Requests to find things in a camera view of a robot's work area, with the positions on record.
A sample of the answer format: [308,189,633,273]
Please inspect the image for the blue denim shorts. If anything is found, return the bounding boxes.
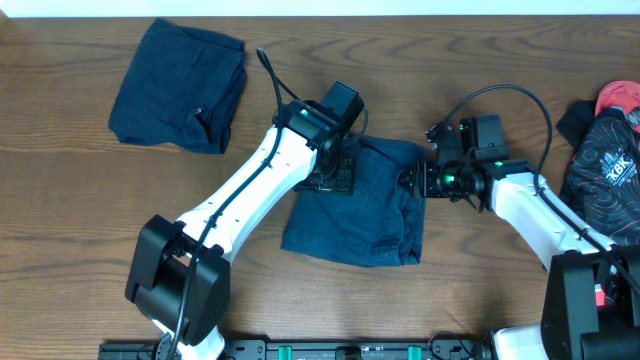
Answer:
[281,136,431,267]

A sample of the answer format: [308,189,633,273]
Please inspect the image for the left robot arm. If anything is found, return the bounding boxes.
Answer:
[125,82,366,359]

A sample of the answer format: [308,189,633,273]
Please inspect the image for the folded dark navy garment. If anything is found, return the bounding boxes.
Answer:
[108,18,247,154]

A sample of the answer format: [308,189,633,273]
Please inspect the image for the black mounting rail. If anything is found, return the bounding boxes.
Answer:
[97,338,501,360]

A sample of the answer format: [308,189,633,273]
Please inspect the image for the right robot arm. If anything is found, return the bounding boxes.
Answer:
[398,115,639,359]

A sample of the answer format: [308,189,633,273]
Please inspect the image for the black patterned jersey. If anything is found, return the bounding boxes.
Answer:
[556,100,639,246]

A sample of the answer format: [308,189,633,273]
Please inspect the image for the red garment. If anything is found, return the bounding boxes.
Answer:
[595,80,639,132]

